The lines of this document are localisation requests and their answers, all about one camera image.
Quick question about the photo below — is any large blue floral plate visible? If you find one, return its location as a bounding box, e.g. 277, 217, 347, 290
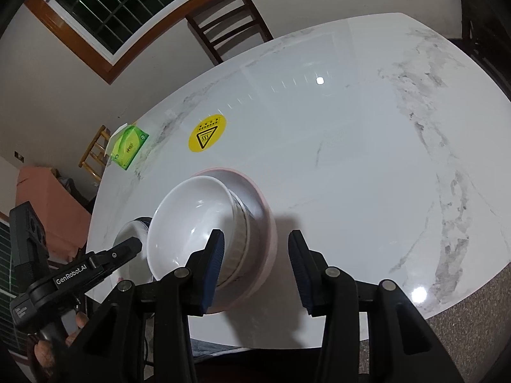
113, 216, 154, 284

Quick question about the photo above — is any barred side window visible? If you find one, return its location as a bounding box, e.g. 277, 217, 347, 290
0, 223, 22, 348

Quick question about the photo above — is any wood-framed barred window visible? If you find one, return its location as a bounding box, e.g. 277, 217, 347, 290
24, 0, 296, 84

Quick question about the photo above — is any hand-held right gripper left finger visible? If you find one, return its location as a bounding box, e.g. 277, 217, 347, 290
74, 229, 225, 383

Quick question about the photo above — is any large pink bowl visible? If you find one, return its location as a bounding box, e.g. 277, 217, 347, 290
191, 168, 277, 314

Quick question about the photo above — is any white bowl blue band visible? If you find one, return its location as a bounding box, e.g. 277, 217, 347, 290
146, 176, 258, 288

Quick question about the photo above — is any pink cloth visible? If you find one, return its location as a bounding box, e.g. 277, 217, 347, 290
16, 166, 92, 260

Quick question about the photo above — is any dark wooden chair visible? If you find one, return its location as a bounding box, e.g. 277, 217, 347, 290
186, 0, 274, 65
458, 0, 511, 100

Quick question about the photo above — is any yellow round warning sticker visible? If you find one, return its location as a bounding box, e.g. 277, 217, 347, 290
188, 114, 227, 153

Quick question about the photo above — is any person's left hand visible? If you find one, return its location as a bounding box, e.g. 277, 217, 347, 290
34, 313, 88, 379

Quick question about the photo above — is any green tissue pack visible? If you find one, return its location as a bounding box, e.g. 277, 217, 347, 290
104, 122, 149, 172

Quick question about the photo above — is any bamboo chair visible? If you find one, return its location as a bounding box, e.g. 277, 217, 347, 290
79, 125, 112, 182

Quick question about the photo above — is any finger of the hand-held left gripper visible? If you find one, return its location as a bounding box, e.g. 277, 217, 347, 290
96, 237, 143, 273

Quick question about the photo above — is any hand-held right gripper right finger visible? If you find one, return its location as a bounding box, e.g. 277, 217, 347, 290
288, 230, 464, 383

